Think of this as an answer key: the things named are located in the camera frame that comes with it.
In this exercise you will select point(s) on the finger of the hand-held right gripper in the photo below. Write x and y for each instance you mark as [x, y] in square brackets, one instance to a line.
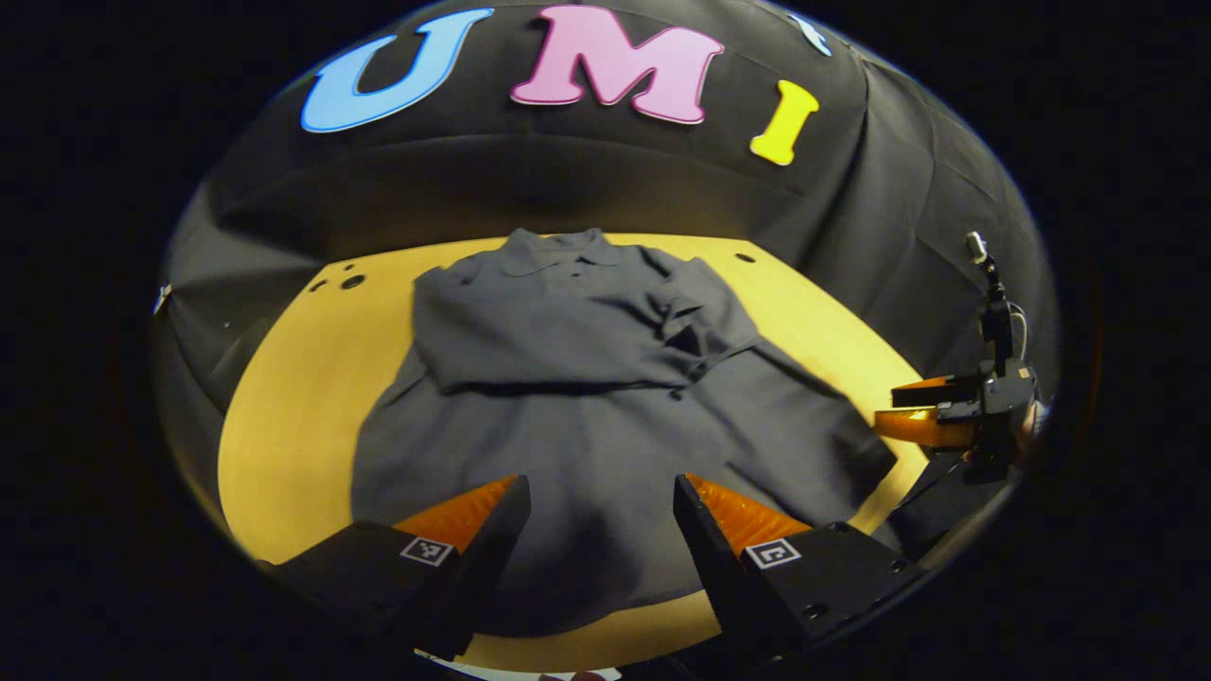
[922, 427]
[937, 392]

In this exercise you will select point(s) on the black backdrop cloth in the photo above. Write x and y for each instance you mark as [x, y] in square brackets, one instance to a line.
[587, 180]

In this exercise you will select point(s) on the white clothes peg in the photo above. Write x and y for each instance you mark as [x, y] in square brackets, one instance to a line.
[162, 300]

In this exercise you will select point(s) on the grey collared shirt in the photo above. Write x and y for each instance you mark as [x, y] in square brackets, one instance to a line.
[587, 426]

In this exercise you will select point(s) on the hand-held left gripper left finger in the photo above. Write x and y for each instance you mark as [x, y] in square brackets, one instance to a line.
[478, 577]

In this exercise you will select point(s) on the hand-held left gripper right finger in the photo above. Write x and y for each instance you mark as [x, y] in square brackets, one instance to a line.
[719, 567]

